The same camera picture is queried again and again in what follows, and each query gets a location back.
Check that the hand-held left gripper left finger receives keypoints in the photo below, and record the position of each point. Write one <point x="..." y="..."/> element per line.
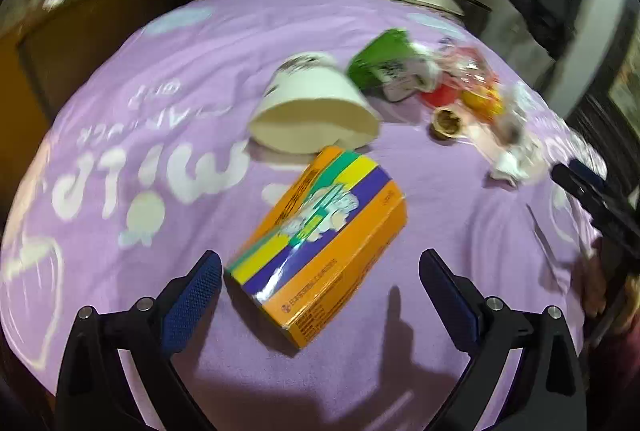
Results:
<point x="195" y="296"/>

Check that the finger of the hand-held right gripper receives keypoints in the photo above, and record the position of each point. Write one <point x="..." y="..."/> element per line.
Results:
<point x="595" y="206"/>

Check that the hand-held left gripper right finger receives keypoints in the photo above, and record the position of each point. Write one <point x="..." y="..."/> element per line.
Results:
<point x="457" y="311"/>

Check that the orange striped cardboard box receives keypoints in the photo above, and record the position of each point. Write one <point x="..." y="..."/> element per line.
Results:
<point x="320" y="251"/>

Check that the walnut shell half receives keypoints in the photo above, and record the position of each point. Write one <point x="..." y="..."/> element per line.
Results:
<point x="446" y="123"/>

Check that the crumpled white tissue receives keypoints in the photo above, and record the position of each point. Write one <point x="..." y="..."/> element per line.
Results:
<point x="515" y="166"/>

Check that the clear plastic wrapper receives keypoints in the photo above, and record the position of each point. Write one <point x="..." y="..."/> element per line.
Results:
<point x="510" y="126"/>

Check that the yellow candy wrapper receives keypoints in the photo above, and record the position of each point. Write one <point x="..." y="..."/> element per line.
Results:
<point x="482" y="102"/>

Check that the purple printed blanket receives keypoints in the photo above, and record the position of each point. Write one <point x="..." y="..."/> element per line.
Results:
<point x="150" y="121"/>

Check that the red jelly cup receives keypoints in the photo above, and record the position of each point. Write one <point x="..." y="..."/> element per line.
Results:
<point x="440" y="97"/>

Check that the clear wrapper with red print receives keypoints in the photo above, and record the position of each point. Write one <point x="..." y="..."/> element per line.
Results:
<point x="467" y="61"/>

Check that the white paper cup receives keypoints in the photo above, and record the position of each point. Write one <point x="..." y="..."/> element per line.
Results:
<point x="310" y="91"/>

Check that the green and white carton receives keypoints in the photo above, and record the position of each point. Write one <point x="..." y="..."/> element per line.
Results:
<point x="380" y="53"/>

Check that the wooden cabinet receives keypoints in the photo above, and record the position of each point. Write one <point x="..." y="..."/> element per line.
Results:
<point x="75" y="36"/>

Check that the small white cloth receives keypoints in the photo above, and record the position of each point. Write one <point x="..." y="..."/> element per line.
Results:
<point x="54" y="0"/>

